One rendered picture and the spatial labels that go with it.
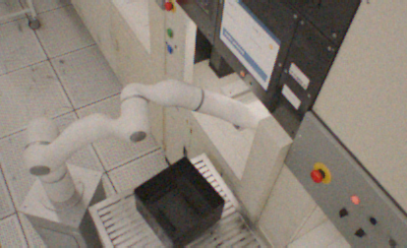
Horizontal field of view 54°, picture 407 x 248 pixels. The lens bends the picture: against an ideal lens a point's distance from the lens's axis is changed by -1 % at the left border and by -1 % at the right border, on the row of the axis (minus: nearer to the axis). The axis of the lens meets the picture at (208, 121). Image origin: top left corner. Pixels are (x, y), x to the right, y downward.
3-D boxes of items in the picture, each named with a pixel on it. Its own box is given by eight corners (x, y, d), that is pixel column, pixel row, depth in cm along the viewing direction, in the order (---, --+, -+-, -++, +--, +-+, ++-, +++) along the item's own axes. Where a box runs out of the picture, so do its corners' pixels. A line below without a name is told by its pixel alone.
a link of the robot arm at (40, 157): (38, 148, 158) (36, 184, 149) (18, 133, 149) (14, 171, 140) (153, 105, 151) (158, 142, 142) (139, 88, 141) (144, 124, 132)
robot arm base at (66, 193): (31, 204, 174) (19, 184, 159) (51, 167, 185) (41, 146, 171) (72, 216, 173) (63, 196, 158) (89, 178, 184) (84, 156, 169)
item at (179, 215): (184, 174, 189) (185, 155, 176) (222, 217, 178) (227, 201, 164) (134, 207, 177) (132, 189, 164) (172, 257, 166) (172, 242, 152)
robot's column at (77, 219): (56, 265, 233) (17, 211, 172) (77, 221, 249) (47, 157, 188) (101, 278, 230) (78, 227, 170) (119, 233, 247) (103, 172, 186)
